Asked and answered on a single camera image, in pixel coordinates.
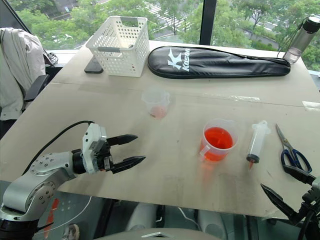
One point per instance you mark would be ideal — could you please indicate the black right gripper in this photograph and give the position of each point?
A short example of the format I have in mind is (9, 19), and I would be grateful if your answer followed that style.
(311, 203)

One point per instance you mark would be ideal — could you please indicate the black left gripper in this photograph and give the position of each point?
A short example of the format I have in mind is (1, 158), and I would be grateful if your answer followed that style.
(105, 157)

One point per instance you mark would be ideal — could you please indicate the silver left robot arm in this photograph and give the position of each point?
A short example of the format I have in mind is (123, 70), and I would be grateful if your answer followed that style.
(50, 162)

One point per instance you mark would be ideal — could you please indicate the small clear measuring cup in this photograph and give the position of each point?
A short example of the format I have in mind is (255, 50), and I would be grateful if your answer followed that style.
(156, 110)

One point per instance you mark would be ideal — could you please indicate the clear plastic syringe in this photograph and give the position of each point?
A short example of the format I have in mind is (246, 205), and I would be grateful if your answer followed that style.
(256, 143)

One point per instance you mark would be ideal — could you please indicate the cup with red liquid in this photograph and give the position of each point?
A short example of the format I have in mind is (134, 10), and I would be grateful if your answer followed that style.
(217, 143)

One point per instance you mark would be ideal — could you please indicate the clear water bottle grey lid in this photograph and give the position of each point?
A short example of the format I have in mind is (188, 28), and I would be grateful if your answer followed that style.
(300, 40)

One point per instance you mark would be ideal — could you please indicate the white rounded shell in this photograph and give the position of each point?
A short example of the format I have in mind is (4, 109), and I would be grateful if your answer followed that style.
(212, 223)

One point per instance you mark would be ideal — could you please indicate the black smartphone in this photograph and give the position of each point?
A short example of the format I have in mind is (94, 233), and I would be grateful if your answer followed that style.
(92, 69)

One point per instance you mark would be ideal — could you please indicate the grey rounded robot torso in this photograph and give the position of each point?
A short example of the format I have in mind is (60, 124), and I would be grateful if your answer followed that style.
(160, 235)

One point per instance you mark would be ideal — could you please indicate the white perforated plastic basket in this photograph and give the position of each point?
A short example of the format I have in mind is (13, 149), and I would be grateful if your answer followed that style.
(125, 60)

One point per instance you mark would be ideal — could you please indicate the red object under table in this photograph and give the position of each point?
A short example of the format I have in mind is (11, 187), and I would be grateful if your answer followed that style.
(53, 211)

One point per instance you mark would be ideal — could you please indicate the grey sneaker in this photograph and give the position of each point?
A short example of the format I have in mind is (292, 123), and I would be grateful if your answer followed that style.
(71, 232)

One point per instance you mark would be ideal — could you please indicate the black office chair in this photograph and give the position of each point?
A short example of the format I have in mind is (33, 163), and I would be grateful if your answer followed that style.
(37, 87)

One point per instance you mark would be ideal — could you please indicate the black racket bag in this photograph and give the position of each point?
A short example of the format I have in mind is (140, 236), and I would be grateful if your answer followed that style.
(212, 65)

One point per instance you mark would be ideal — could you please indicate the grey jacket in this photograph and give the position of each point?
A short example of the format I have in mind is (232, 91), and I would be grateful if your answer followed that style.
(15, 70)

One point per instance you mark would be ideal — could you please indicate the black window pillar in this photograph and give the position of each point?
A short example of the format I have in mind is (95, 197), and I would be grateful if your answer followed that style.
(205, 22)

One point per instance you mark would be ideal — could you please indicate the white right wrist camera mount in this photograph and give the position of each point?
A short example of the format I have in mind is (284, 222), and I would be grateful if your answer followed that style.
(317, 184)

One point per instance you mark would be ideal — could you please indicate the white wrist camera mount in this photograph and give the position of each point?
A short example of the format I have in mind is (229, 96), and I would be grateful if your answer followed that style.
(317, 184)
(89, 138)

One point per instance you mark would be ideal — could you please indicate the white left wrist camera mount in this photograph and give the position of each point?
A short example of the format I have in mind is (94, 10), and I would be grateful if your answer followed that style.
(89, 138)

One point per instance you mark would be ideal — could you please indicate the black slanted window frame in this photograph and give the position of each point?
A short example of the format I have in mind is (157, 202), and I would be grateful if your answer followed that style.
(10, 14)

